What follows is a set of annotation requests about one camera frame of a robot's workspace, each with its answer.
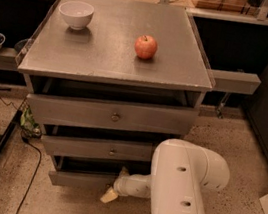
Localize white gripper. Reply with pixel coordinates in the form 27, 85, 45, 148
100, 166, 138, 204

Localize grey drawer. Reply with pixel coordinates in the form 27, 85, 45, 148
42, 135, 159, 162
27, 94, 198, 135
46, 152, 153, 201

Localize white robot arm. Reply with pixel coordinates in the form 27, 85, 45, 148
100, 139, 230, 214

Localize grey drawer cabinet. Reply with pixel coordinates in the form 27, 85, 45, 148
0, 0, 226, 202

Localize green snack bag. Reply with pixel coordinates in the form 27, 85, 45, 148
20, 106, 42, 138

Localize red apple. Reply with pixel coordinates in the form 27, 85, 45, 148
134, 35, 158, 60

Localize grey side shelf block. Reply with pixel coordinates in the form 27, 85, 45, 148
211, 69, 261, 95

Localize grey left shelf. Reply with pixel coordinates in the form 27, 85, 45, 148
0, 47, 17, 72

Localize white ceramic bowl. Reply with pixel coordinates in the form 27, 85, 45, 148
58, 1, 95, 30

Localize black floor cable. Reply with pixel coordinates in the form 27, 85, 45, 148
9, 135, 46, 214

